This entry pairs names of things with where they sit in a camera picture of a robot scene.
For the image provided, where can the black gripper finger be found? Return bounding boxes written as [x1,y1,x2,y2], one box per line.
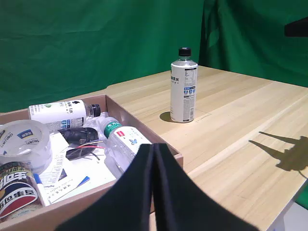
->
[153,143,260,231]
[284,17,308,39]
[55,143,154,231]

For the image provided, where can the white bottle with black cap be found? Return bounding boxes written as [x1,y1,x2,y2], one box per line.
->
[28,100,102,132]
[170,47,199,123]

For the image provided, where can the clear water bottle green cap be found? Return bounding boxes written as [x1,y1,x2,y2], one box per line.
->
[97,117,154,180]

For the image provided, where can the brown cardboard box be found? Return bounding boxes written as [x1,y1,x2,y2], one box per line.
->
[0,94,185,231]

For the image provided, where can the brown Pepsi label bottle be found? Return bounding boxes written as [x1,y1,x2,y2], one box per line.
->
[0,161,44,223]

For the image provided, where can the large white paper sheet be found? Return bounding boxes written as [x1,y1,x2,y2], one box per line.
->
[48,112,121,204]

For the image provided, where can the white leaflet with blue corner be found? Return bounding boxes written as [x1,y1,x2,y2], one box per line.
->
[45,168,91,205]

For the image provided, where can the printed paper receipt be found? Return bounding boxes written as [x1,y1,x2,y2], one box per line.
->
[39,153,67,195]

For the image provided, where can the white marker with blue cap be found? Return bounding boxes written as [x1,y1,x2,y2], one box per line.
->
[33,173,50,207]

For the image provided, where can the clear tape roll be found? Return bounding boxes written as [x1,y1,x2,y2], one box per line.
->
[0,119,52,174]

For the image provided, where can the green backdrop cloth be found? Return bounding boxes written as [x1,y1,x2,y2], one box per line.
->
[0,0,308,210]

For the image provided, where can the black fan with coloured wires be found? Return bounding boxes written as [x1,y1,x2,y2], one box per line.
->
[57,127,106,162]

